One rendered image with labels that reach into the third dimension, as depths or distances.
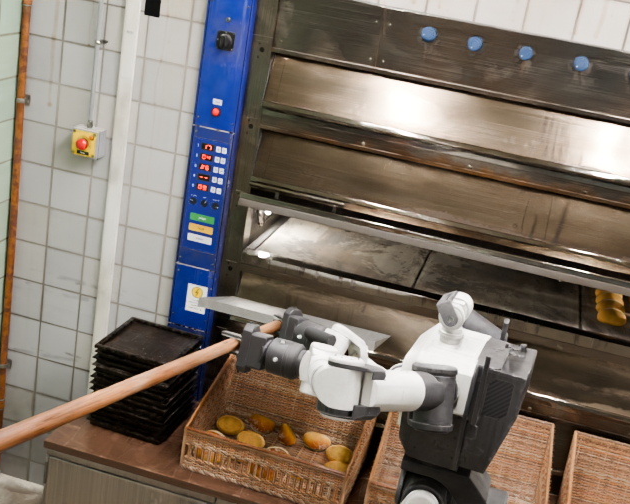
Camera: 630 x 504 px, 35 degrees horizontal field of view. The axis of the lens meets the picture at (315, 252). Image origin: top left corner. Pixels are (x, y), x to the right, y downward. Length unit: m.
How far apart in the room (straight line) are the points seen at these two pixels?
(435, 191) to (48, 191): 1.42
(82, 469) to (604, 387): 1.75
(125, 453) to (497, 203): 1.47
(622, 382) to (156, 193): 1.73
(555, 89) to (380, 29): 0.58
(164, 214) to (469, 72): 1.18
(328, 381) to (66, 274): 1.89
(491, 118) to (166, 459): 1.53
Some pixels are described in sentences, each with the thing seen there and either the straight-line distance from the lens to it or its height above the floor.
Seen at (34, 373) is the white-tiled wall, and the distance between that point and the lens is 4.06.
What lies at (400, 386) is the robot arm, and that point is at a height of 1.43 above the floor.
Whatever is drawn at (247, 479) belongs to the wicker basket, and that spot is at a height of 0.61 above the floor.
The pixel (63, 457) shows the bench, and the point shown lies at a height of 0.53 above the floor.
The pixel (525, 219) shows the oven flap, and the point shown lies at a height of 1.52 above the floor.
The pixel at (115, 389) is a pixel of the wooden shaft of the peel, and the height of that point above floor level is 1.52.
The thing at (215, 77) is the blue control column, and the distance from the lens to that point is 3.40.
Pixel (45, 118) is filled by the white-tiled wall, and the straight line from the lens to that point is 3.72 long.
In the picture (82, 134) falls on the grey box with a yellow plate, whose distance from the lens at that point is 3.58.
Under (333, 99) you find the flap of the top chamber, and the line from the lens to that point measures 3.32.
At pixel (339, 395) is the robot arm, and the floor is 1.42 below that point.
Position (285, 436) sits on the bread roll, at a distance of 3.51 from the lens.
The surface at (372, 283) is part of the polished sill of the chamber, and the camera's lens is 3.45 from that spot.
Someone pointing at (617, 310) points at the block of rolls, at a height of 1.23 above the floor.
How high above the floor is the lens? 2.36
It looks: 19 degrees down
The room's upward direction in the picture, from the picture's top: 10 degrees clockwise
